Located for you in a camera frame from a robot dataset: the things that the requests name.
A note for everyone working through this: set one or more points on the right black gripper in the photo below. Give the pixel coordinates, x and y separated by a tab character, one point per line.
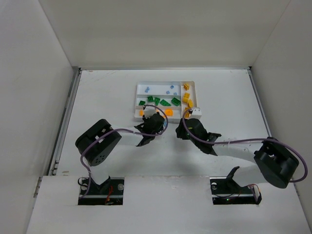
186	127

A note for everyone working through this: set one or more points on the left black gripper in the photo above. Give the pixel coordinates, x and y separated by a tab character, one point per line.
151	127

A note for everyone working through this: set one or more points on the long yellow brick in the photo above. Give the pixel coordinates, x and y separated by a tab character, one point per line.
187	115

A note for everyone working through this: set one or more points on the green plate brick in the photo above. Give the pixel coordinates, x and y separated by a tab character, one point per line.
164	103

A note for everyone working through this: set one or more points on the green two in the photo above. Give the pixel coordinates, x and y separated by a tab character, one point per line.
156	101

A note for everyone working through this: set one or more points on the green square brick hollow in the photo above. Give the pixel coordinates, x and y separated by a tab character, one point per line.
141	103

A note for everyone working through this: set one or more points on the small yellow square brick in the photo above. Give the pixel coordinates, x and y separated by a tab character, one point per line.
186	86

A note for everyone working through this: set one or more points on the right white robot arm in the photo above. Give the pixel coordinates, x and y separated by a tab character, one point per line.
272	162

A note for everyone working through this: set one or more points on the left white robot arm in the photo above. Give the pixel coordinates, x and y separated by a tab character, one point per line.
99	140

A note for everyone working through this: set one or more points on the white divided sorting tray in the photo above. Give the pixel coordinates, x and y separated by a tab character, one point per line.
172	97

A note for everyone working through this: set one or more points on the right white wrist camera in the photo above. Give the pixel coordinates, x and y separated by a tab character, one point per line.
195	113

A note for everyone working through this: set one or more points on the orange ring lego piece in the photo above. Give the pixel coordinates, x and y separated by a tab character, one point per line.
169	112

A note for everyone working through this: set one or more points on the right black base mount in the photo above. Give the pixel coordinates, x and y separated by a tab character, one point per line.
225	191

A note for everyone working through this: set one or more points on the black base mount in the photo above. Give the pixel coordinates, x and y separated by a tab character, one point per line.
109	193
225	191

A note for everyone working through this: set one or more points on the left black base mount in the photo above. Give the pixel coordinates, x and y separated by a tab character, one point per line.
109	193

